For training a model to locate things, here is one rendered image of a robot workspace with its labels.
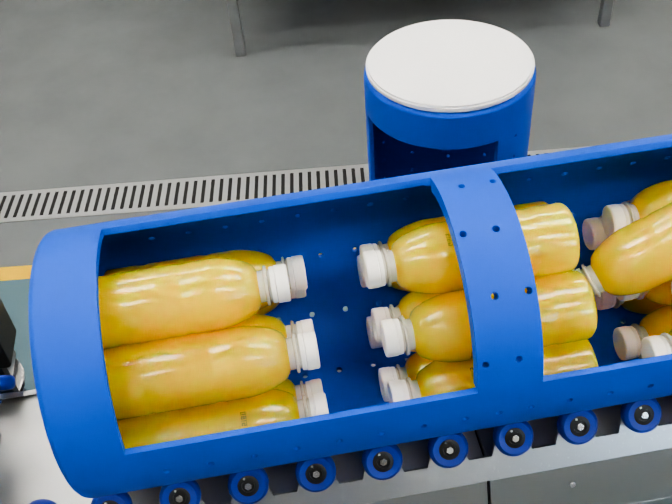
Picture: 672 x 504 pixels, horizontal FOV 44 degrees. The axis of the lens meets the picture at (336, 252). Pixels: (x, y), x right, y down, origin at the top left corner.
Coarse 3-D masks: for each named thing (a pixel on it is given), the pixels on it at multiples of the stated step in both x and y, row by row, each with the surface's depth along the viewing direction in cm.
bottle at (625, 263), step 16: (640, 224) 89; (656, 224) 88; (608, 240) 91; (624, 240) 89; (640, 240) 88; (656, 240) 87; (592, 256) 92; (608, 256) 89; (624, 256) 88; (640, 256) 88; (656, 256) 87; (592, 272) 91; (608, 272) 89; (624, 272) 88; (640, 272) 88; (656, 272) 88; (592, 288) 91; (608, 288) 90; (624, 288) 89; (640, 288) 89
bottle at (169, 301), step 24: (192, 264) 84; (216, 264) 83; (240, 264) 84; (120, 288) 82; (144, 288) 82; (168, 288) 82; (192, 288) 82; (216, 288) 82; (240, 288) 82; (264, 288) 84; (120, 312) 81; (144, 312) 81; (168, 312) 81; (192, 312) 82; (216, 312) 82; (240, 312) 83; (120, 336) 82; (144, 336) 83; (168, 336) 84
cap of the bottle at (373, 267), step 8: (368, 256) 85; (376, 256) 85; (368, 264) 85; (376, 264) 85; (368, 272) 85; (376, 272) 85; (384, 272) 85; (368, 280) 85; (376, 280) 85; (384, 280) 85; (368, 288) 86
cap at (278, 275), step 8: (280, 264) 85; (272, 272) 84; (280, 272) 84; (272, 280) 84; (280, 280) 84; (272, 288) 84; (280, 288) 84; (288, 288) 84; (280, 296) 84; (288, 296) 84
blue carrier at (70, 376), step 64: (320, 192) 87; (384, 192) 96; (448, 192) 84; (512, 192) 101; (576, 192) 103; (64, 256) 81; (128, 256) 98; (320, 256) 104; (512, 256) 79; (64, 320) 77; (320, 320) 105; (512, 320) 79; (640, 320) 106; (64, 384) 76; (512, 384) 81; (576, 384) 83; (640, 384) 85; (64, 448) 77; (128, 448) 79; (192, 448) 80; (256, 448) 81; (320, 448) 84
